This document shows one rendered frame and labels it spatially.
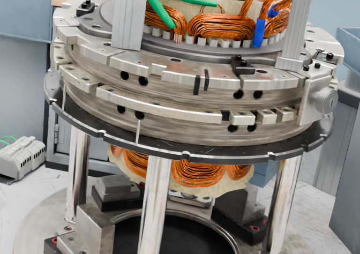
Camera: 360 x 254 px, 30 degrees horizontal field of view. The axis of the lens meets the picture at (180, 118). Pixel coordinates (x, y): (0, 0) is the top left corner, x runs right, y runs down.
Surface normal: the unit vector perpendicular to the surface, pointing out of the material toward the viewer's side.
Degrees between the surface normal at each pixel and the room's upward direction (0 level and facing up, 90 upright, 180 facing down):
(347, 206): 90
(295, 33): 90
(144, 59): 0
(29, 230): 0
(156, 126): 90
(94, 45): 0
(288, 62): 90
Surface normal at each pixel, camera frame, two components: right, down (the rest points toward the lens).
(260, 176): -0.45, 0.31
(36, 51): -0.16, 0.38
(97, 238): -0.79, 0.15
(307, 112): 0.68, 0.37
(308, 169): 0.12, -0.91
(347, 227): -0.95, 0.01
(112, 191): 0.39, 0.42
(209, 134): 0.09, 0.41
